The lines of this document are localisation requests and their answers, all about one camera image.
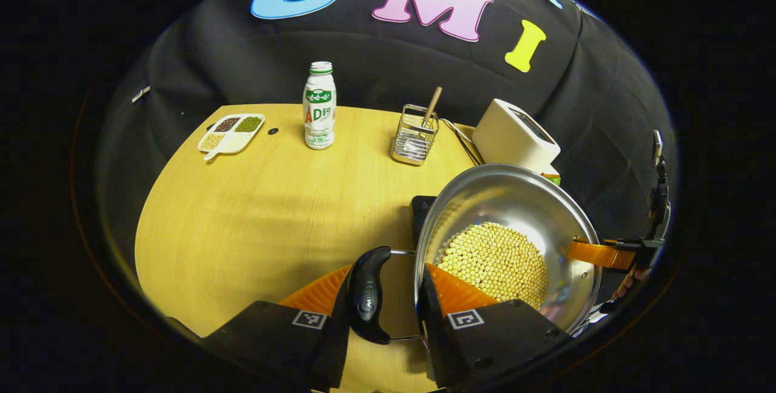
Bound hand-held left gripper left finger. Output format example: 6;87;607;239
203;263;353;391

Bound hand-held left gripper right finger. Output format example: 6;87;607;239
415;263;574;390

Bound stainless steel pot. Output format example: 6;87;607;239
347;164;604;345

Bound black induction cooktop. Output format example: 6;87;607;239
410;195;440;249

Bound pile of yellow soybeans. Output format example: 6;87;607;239
436;222;549;310

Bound white toaster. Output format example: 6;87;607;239
472;99;561;175

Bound wooden utensil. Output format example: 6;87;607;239
422;86;444;128

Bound white drink bottle green label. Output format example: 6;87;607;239
303;61;337;150

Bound white divided dish of beans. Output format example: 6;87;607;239
197;113;266;161

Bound black backdrop cloth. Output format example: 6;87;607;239
91;0;677;260

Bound toaster power cable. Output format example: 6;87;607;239
440;117;484;166

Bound metal wire utensil holder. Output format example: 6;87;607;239
390;104;440;167

